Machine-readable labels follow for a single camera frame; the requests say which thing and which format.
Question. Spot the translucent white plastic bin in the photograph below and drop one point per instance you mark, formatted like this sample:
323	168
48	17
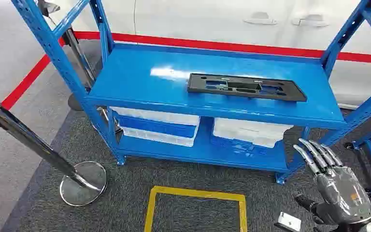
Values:
160	138
246	131

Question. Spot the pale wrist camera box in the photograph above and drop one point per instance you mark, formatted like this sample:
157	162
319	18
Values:
288	222

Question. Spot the chrome stanchion post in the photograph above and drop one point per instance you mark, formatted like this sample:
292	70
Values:
80	56
28	141

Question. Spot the white car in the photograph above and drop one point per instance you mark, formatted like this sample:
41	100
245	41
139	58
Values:
204	16

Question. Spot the blue metal shelf rack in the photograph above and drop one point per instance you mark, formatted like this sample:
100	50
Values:
160	83

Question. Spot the red barrier belt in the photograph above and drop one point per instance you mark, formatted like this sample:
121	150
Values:
204	43
25	83

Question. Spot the black plastic panel part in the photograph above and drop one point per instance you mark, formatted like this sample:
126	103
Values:
288	91

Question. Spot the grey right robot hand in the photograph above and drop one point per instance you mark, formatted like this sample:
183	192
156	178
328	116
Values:
342	192

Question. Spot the yellow floor tape square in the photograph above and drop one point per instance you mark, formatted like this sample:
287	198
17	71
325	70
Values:
150	208

